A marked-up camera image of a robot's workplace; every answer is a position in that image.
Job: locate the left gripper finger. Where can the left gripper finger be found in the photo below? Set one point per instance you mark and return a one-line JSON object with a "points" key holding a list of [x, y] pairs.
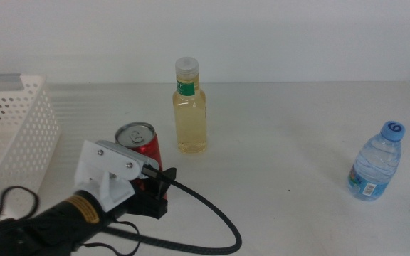
{"points": [[163, 192]]}

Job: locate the red soda can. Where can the red soda can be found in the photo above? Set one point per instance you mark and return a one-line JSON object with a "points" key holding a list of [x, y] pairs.
{"points": [[149, 149]]}

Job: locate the yellow liquid bottle green label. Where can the yellow liquid bottle green label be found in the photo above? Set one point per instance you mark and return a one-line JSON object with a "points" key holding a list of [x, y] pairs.
{"points": [[190, 121]]}

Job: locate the water bottle blue cap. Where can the water bottle blue cap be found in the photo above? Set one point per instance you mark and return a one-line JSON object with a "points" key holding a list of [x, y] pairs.
{"points": [[375, 167]]}

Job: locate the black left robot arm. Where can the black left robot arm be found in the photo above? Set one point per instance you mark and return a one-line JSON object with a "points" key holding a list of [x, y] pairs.
{"points": [[48, 224]]}

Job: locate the white perforated plastic basket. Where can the white perforated plastic basket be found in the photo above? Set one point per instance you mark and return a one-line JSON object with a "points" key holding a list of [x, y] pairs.
{"points": [[30, 142]]}

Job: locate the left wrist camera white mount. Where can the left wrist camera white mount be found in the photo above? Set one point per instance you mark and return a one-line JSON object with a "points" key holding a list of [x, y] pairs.
{"points": [[109, 167]]}

